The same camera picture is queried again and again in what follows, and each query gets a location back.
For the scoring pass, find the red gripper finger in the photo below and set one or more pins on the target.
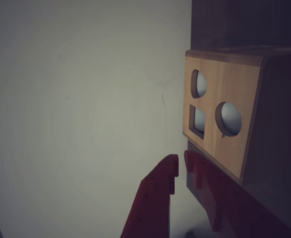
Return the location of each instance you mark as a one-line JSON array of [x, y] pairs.
[[224, 198], [155, 198]]

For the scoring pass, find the wooden shape sorter box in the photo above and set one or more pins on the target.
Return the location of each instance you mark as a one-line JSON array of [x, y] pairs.
[[234, 86]]

